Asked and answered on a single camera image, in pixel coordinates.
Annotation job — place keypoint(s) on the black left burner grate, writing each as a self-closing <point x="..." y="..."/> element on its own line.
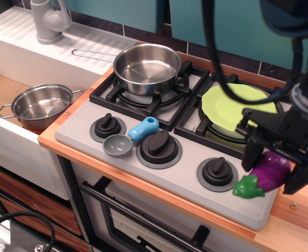
<point x="166" y="107"/>

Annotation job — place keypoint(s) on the white toy sink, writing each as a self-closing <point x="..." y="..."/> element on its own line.
<point x="77" y="61"/>

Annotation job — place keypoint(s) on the black middle stove knob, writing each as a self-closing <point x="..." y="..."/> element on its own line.
<point x="159" y="151"/>

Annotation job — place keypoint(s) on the lime green plate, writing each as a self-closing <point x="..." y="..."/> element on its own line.
<point x="225" y="112"/>

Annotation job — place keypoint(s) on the wood front drawer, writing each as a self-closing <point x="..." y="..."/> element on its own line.
<point x="18" y="194"/>

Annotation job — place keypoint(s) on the black burner grate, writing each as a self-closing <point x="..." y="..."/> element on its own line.
<point x="196" y="126"/>
<point x="166" y="107"/>

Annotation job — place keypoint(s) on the black right burner grate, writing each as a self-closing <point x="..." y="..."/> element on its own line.
<point x="196" y="126"/>

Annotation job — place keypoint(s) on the blue handled grey spoon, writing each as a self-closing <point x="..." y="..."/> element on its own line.
<point x="120" y="145"/>

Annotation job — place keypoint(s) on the grey toy faucet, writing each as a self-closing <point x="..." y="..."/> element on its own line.
<point x="49" y="23"/>

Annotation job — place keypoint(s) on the black right stove knob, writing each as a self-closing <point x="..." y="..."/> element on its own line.
<point x="217" y="174"/>

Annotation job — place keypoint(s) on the black left stove knob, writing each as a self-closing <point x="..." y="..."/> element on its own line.
<point x="106" y="126"/>

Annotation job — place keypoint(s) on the black stove knob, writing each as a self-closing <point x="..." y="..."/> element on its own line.
<point x="159" y="151"/>
<point x="217" y="174"/>
<point x="106" y="126"/>

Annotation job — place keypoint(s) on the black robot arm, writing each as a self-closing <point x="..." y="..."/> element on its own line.
<point x="276" y="153"/>

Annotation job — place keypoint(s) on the steel saucepan with handle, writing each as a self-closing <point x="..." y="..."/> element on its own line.
<point x="142" y="70"/>

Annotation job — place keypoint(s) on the purple toy eggplant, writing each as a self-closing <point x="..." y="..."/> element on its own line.
<point x="270" y="172"/>

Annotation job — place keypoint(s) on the steel two-handled pot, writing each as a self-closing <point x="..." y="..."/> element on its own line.
<point x="38" y="107"/>

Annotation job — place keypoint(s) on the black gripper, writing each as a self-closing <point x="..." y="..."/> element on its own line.
<point x="284" y="133"/>

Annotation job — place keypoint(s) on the oven door with handle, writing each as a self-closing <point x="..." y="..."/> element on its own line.
<point x="137" y="231"/>

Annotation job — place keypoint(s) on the grey toy stove top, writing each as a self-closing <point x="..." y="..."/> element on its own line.
<point x="180" y="179"/>

